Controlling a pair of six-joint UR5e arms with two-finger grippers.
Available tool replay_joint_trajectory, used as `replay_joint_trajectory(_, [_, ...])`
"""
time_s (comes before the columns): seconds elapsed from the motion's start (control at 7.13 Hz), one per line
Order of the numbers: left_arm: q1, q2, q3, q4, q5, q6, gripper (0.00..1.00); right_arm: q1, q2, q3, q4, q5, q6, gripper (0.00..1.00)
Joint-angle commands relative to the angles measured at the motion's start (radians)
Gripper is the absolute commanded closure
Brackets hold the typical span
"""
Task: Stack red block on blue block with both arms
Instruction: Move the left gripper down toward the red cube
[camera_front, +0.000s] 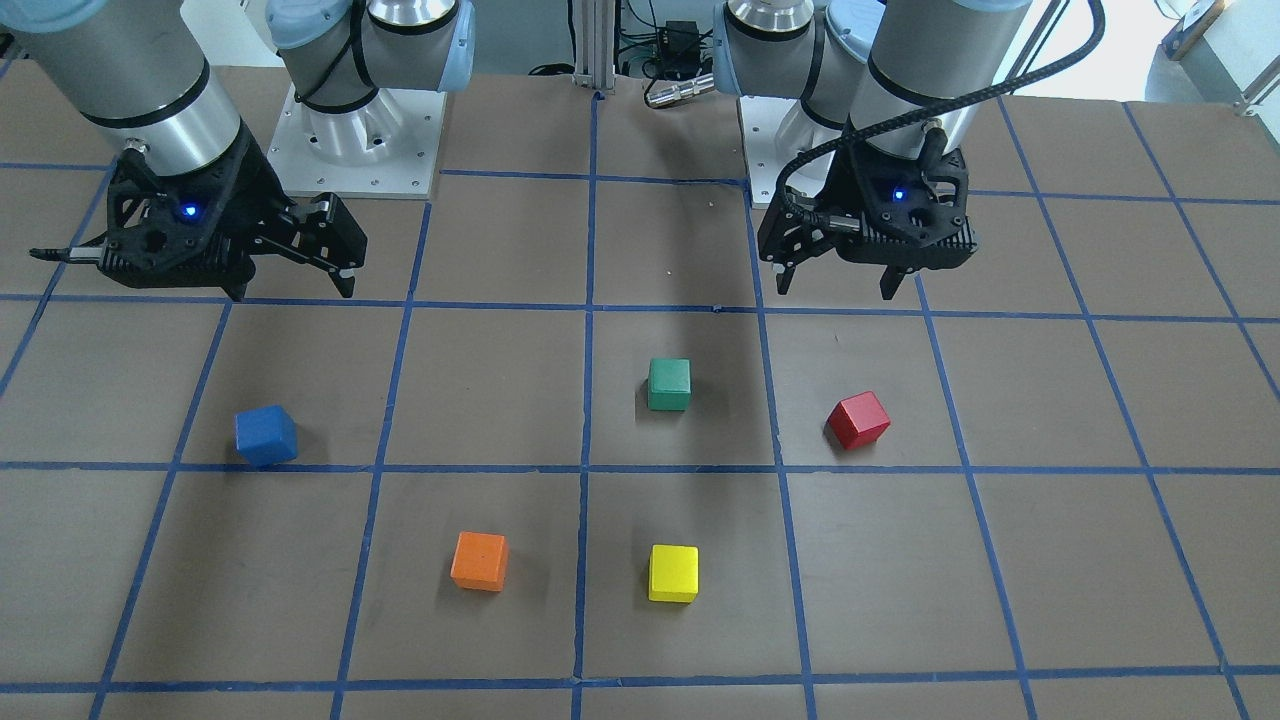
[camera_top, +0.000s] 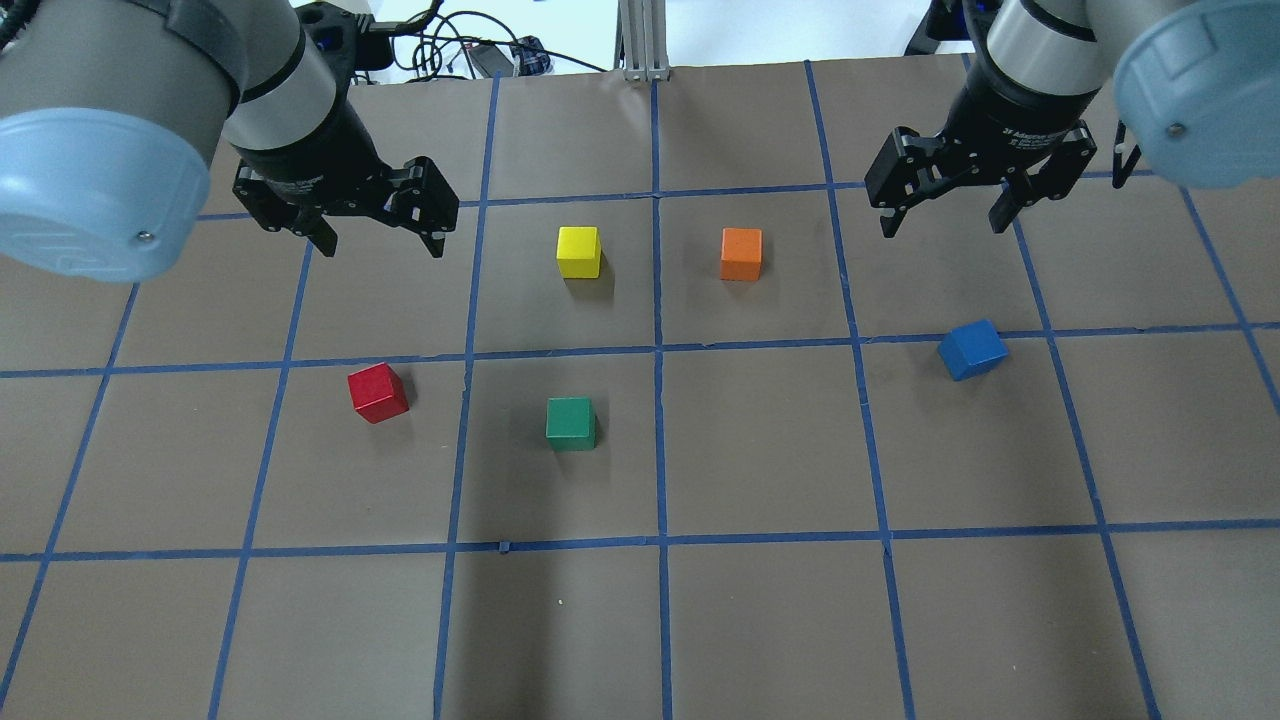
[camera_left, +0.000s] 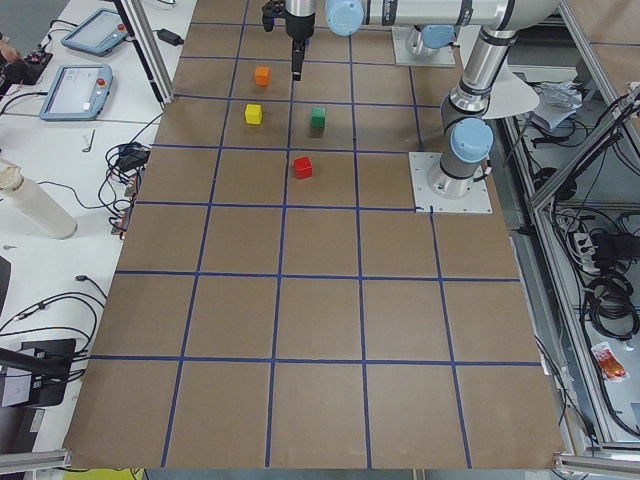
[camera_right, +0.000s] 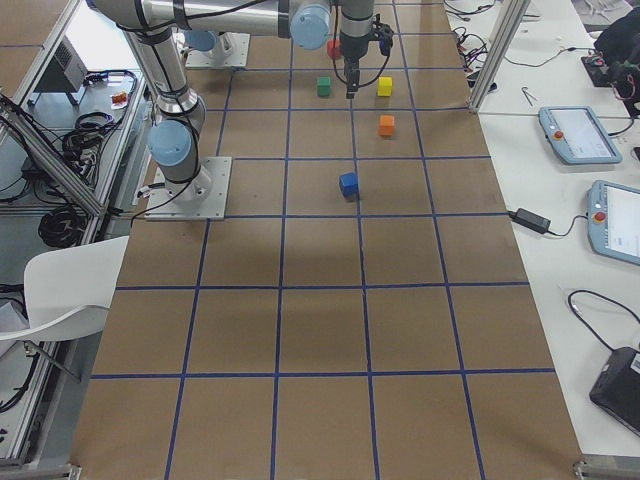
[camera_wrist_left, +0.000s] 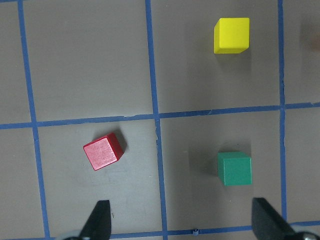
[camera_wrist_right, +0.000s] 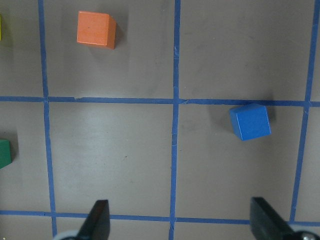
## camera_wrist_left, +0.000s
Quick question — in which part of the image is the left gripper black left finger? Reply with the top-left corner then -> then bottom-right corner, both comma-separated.
78,200 -> 112,240

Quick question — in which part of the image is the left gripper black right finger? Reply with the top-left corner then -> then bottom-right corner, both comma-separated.
251,197 -> 295,240

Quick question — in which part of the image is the red wooden cube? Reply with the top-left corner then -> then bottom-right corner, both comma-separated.
83,132 -> 124,171

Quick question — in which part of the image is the green wooden cube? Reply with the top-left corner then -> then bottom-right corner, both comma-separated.
217,151 -> 252,187

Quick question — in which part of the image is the orange wooden cube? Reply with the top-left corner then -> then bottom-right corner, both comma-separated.
308,32 -> 320,52

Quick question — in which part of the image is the yellow wooden cube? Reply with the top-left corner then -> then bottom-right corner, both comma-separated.
213,17 -> 250,54

